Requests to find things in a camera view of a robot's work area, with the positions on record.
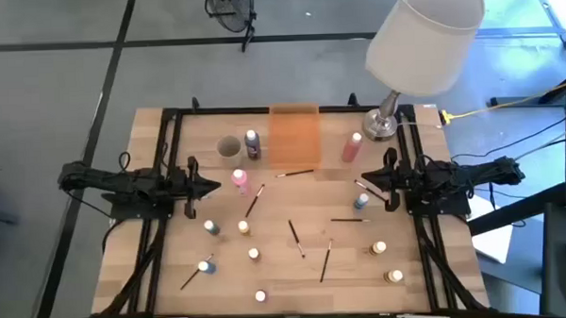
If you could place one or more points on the small blue paint bottle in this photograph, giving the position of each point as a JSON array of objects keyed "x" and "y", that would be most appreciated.
[{"x": 206, "y": 266}]

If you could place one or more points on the black table frame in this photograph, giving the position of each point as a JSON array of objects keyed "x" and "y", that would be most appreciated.
[{"x": 215, "y": 112}]

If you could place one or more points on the small yellow paint bottle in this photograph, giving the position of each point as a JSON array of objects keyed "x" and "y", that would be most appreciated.
[{"x": 243, "y": 226}]

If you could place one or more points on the black floor fan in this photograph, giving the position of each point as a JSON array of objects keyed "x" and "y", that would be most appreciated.
[{"x": 230, "y": 10}]

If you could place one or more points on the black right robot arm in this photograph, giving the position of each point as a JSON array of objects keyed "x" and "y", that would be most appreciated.
[{"x": 472, "y": 171}]

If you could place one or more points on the large red paint bottle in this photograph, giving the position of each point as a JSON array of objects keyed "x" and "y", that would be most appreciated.
[{"x": 351, "y": 149}]

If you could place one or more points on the white cup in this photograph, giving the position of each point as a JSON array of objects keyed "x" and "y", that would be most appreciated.
[{"x": 229, "y": 146}]

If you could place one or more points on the small green paint bottle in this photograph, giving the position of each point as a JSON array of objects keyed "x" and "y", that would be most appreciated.
[{"x": 212, "y": 227}]

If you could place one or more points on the small scarlet paint bottle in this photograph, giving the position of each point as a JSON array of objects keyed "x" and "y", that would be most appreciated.
[{"x": 253, "y": 253}]

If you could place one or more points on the small ochre paint bottle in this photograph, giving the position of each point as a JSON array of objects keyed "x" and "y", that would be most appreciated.
[
  {"x": 377, "y": 247},
  {"x": 394, "y": 276}
]

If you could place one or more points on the grey desk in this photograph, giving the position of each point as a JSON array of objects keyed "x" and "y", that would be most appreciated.
[{"x": 555, "y": 263}]

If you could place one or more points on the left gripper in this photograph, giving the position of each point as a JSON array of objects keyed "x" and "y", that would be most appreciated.
[{"x": 189, "y": 186}]

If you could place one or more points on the large pink paint bottle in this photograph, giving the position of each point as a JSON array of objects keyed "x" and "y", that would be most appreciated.
[{"x": 241, "y": 184}]

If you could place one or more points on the large black paint bottle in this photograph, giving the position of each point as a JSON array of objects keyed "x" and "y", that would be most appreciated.
[{"x": 253, "y": 148}]

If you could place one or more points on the small turquoise paint bottle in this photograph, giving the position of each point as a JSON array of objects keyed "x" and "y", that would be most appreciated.
[{"x": 360, "y": 202}]

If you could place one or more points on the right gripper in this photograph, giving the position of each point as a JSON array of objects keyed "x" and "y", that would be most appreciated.
[{"x": 394, "y": 178}]

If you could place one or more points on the white sheet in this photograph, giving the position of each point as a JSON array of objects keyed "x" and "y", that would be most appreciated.
[{"x": 491, "y": 241}]

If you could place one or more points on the orange translucent plastic bin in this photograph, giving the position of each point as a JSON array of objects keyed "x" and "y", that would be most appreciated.
[{"x": 294, "y": 140}]

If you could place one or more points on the small magenta paint bottle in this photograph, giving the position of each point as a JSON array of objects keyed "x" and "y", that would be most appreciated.
[{"x": 260, "y": 296}]

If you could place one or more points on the black beam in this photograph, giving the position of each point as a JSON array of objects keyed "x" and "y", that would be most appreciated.
[{"x": 516, "y": 212}]

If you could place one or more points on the silver table lamp white shade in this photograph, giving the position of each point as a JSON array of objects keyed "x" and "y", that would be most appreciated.
[{"x": 425, "y": 41}]

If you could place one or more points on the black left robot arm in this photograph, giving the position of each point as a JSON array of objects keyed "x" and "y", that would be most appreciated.
[{"x": 123, "y": 181}]

